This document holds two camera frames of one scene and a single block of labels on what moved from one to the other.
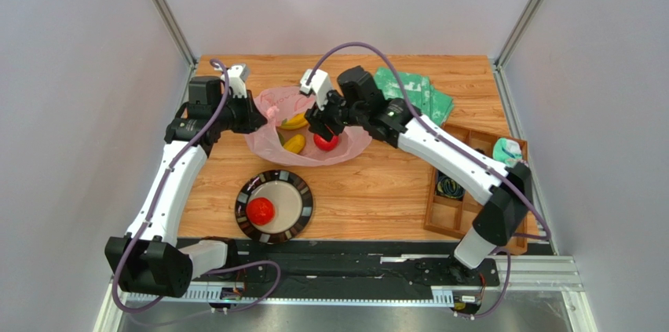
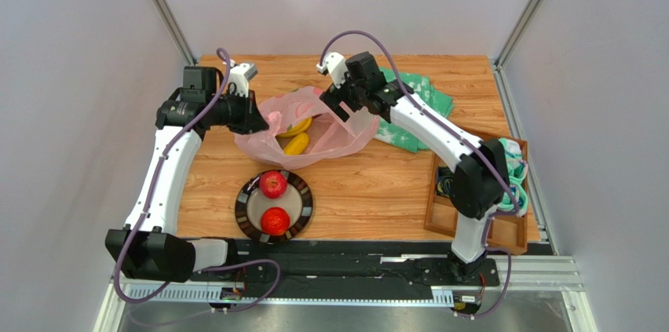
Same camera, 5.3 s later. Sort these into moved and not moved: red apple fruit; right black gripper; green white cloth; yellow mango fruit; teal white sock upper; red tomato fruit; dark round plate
Moved: red tomato fruit; red apple fruit; right black gripper
Not moved: yellow mango fruit; green white cloth; teal white sock upper; dark round plate
